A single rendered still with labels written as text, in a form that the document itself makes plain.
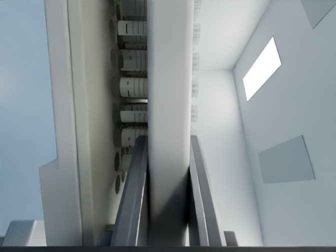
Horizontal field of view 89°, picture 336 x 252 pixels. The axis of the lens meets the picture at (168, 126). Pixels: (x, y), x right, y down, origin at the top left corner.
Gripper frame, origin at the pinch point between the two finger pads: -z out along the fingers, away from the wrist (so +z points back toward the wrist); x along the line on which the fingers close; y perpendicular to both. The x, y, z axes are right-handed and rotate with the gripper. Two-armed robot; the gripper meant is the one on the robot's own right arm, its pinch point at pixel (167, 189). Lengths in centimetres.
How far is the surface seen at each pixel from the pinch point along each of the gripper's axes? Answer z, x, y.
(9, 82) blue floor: -103, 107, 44
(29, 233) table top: -3.6, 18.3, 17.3
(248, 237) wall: -108, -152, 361
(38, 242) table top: -3.2, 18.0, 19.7
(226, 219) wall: -134, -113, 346
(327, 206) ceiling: -86, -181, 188
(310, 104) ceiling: -180, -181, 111
